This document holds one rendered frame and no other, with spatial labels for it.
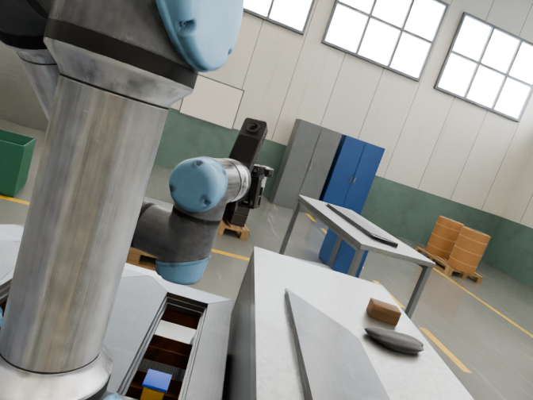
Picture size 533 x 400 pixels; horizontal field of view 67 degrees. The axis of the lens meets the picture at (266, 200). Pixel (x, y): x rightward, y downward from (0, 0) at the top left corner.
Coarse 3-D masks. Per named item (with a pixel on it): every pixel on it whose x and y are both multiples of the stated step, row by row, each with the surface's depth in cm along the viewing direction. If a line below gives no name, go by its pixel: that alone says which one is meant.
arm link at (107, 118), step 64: (64, 0) 27; (128, 0) 26; (192, 0) 26; (64, 64) 29; (128, 64) 27; (192, 64) 30; (64, 128) 29; (128, 128) 30; (64, 192) 30; (128, 192) 32; (64, 256) 31; (64, 320) 32; (0, 384) 32; (64, 384) 34
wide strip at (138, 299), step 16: (128, 288) 139; (144, 288) 143; (160, 288) 147; (128, 304) 129; (144, 304) 132; (160, 304) 136; (112, 320) 118; (128, 320) 121; (144, 320) 124; (112, 336) 111; (128, 336) 113; (144, 336) 116; (112, 352) 104; (128, 352) 106; (128, 368) 100; (112, 384) 93
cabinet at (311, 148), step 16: (304, 128) 868; (320, 128) 876; (288, 144) 908; (304, 144) 877; (320, 144) 883; (336, 144) 889; (288, 160) 879; (304, 160) 885; (320, 160) 892; (288, 176) 887; (304, 176) 894; (320, 176) 900; (272, 192) 925; (288, 192) 896; (304, 192) 902; (320, 192) 909; (304, 208) 911
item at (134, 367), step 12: (12, 276) 123; (0, 288) 117; (0, 300) 116; (168, 300) 146; (180, 300) 147; (192, 300) 147; (192, 312) 146; (204, 312) 144; (156, 324) 130; (144, 348) 116; (192, 348) 124; (192, 360) 115; (132, 372) 105; (180, 396) 102
